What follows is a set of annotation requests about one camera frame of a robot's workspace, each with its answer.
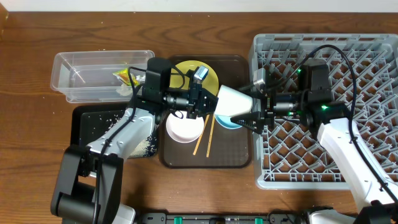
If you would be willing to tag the white cup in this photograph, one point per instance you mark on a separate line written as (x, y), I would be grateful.
(232, 102)

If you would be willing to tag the wooden chopstick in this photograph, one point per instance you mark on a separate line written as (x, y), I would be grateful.
(210, 137)
(201, 135)

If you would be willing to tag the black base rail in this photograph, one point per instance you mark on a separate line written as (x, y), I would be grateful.
(273, 218)

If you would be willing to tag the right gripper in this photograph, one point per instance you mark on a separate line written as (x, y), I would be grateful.
(267, 107)

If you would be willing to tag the white bowl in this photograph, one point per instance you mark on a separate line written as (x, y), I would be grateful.
(183, 129)

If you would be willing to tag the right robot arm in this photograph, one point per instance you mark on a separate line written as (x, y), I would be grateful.
(332, 125)

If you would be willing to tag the black waste tray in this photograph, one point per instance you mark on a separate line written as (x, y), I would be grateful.
(89, 122)

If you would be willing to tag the light blue bowl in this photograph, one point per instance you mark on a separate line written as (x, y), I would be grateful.
(225, 121)

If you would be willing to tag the brown serving tray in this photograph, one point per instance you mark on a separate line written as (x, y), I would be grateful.
(230, 148)

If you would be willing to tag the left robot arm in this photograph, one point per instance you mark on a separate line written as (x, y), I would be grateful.
(88, 187)

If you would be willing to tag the clear plastic bin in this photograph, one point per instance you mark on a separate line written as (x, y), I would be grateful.
(87, 77)

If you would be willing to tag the white napkin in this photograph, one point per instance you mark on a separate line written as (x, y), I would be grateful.
(126, 90)

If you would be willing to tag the grey dishwasher rack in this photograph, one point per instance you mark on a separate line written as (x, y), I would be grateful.
(363, 72)

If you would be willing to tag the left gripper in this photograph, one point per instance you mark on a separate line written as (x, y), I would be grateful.
(197, 94)

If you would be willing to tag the green orange snack wrapper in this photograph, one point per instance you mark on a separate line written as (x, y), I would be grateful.
(125, 77)

